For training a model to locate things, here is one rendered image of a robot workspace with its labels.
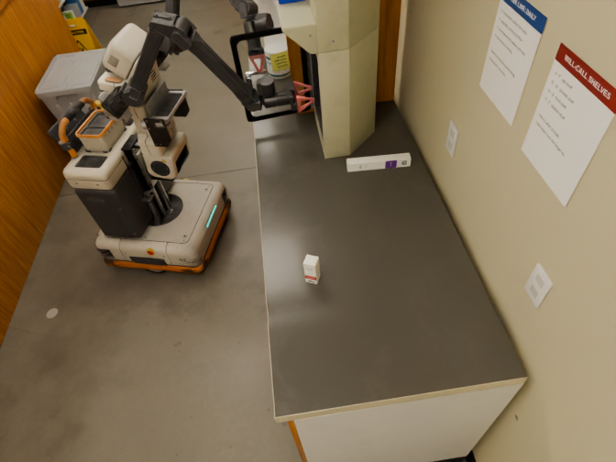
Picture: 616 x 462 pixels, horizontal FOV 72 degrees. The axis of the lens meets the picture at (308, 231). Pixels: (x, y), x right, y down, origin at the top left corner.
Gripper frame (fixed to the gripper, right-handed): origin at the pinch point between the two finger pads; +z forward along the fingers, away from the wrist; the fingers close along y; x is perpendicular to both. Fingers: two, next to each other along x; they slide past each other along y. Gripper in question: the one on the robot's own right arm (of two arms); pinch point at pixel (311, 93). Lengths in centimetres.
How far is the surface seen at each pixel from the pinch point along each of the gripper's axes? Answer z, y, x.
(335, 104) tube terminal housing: 7.7, -14.9, -2.7
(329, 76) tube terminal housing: 6.3, -14.9, -14.9
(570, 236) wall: 47, -104, -19
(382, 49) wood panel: 35.3, 22.3, -2.4
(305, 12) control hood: 0.8, -4.2, -34.1
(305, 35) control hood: -0.7, -14.8, -31.1
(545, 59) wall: 47, -75, -45
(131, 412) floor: -112, -75, 114
